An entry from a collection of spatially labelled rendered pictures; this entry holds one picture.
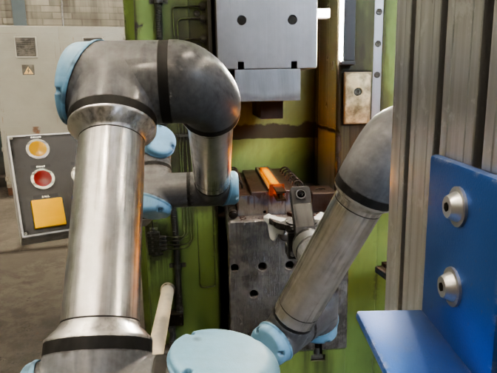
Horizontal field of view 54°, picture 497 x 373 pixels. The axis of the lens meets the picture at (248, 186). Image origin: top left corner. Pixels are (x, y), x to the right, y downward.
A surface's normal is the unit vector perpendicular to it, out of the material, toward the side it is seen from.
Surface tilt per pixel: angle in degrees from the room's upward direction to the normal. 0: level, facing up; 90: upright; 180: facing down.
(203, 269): 90
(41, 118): 90
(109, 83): 54
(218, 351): 8
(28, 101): 91
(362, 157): 65
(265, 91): 90
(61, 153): 60
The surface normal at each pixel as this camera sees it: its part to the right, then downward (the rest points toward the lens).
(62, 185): 0.42, -0.35
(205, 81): 0.59, 0.07
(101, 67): -0.02, -0.40
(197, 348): 0.11, -0.97
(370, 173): -0.41, 0.02
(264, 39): 0.08, 0.20
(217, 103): 0.68, 0.50
